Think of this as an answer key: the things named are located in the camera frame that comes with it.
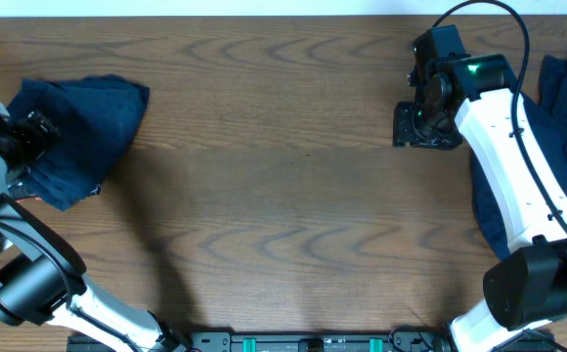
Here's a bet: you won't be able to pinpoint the navy blue shorts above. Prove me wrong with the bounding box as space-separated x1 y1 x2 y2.
7 75 150 211

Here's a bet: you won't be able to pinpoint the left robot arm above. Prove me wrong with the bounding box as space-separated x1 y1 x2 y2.
0 103 192 351

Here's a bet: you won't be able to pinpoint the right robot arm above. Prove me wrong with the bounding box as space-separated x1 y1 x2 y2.
393 49 567 351

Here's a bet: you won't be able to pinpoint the navy blue clothes pile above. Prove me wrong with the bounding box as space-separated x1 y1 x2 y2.
468 24 567 263

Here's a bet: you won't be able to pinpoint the black printed folded jersey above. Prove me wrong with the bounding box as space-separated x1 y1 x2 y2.
9 183 102 200

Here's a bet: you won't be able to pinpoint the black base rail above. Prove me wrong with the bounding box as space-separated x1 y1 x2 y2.
65 329 559 352

